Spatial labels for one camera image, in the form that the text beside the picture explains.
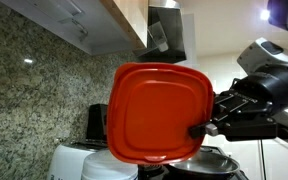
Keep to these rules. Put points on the white wipes container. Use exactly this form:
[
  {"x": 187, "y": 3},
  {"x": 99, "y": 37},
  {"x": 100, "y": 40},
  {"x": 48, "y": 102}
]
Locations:
[{"x": 102, "y": 165}]

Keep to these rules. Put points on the black stove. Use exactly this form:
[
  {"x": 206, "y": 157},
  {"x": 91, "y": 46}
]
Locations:
[{"x": 96, "y": 134}]

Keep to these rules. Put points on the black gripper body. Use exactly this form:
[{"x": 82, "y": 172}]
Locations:
[{"x": 254, "y": 107}]

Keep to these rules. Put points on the far upper cabinet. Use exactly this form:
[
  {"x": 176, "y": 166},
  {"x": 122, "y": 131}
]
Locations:
[{"x": 189, "y": 41}]

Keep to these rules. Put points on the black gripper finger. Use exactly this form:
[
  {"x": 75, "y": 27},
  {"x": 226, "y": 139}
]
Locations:
[{"x": 202, "y": 130}]

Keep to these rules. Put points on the grey upper cabinet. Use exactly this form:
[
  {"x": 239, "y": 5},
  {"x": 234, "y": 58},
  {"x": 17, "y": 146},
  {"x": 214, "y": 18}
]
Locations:
[{"x": 94, "y": 26}]

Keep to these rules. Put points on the black range hood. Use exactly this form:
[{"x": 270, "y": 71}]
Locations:
[{"x": 164, "y": 33}]

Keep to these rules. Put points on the white toaster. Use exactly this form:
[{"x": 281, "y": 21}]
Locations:
[{"x": 67, "y": 160}]

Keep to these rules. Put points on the steel frying pan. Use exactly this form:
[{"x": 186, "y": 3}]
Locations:
[{"x": 206, "y": 165}]

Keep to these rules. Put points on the orange square lid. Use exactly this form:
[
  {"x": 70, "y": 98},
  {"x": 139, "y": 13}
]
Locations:
[{"x": 151, "y": 109}]

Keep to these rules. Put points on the robot arm silver black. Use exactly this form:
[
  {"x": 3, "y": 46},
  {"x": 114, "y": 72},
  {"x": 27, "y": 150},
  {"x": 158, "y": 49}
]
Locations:
[{"x": 261, "y": 53}]

